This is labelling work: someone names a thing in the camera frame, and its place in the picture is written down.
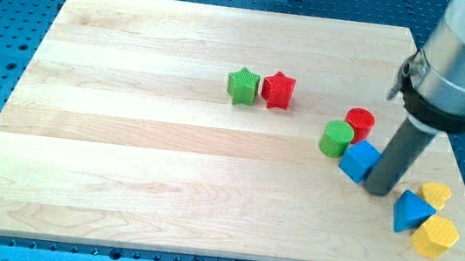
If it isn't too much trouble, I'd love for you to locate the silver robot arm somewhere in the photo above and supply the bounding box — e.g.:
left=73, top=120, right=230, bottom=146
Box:
left=390, top=0, right=465, bottom=134

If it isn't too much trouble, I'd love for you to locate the blue triangle block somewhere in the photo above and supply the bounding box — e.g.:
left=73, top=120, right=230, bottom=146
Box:
left=393, top=190, right=437, bottom=233

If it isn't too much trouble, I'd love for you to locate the green star block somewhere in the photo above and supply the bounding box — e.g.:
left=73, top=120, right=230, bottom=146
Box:
left=227, top=67, right=261, bottom=106

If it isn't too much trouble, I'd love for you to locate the red star block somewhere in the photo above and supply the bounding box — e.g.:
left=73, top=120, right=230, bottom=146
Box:
left=261, top=71, right=297, bottom=110

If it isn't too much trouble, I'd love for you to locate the light wooden board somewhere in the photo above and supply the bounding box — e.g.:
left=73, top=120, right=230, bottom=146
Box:
left=0, top=0, right=465, bottom=261

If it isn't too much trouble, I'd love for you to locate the green cylinder block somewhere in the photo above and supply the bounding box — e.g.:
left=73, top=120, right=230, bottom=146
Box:
left=318, top=120, right=354, bottom=158

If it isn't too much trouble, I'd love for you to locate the blue cube block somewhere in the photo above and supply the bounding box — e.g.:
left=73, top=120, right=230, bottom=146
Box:
left=339, top=141, right=381, bottom=183

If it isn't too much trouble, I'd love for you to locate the red cylinder block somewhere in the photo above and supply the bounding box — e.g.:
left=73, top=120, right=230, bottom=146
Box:
left=345, top=107, right=376, bottom=144

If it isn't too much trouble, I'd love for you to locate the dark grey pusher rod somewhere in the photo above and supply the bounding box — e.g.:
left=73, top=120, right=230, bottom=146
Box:
left=363, top=115, right=439, bottom=196

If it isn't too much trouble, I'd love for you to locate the yellow heart block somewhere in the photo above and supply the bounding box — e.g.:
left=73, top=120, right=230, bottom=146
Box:
left=417, top=182, right=453, bottom=210

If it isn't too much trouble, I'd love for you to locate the yellow hexagon block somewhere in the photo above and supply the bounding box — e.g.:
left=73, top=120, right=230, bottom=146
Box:
left=411, top=215, right=460, bottom=259

